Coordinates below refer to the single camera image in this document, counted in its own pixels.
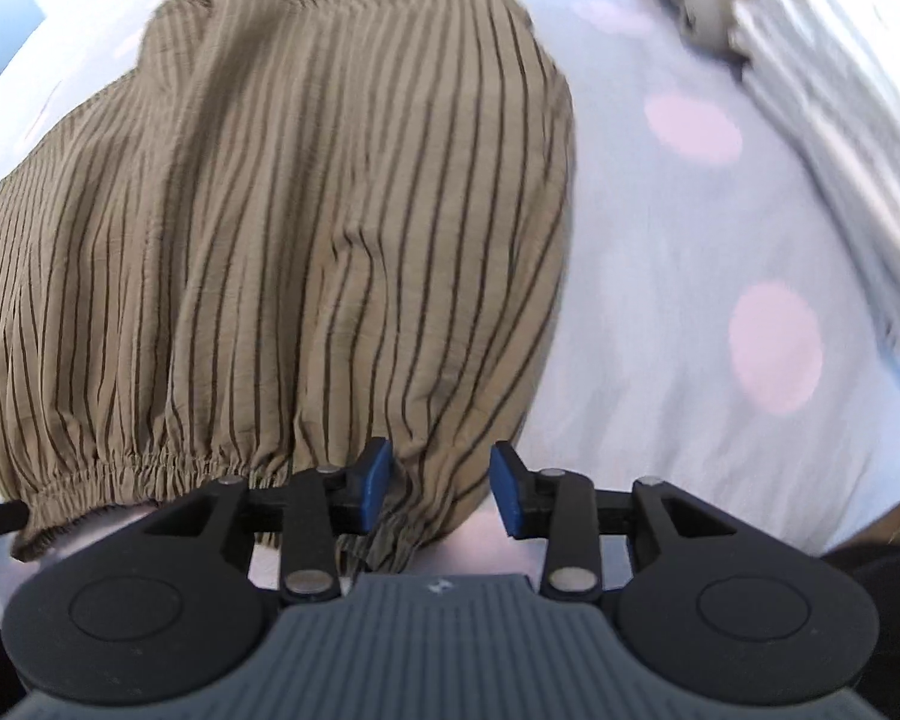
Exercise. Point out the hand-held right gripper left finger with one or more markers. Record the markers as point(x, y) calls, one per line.
point(375, 474)

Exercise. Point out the grey striped cloth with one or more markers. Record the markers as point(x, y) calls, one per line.
point(817, 82)

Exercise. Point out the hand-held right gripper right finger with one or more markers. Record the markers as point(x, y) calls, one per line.
point(504, 478)

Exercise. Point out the brown striped pants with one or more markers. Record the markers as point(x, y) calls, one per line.
point(270, 240)

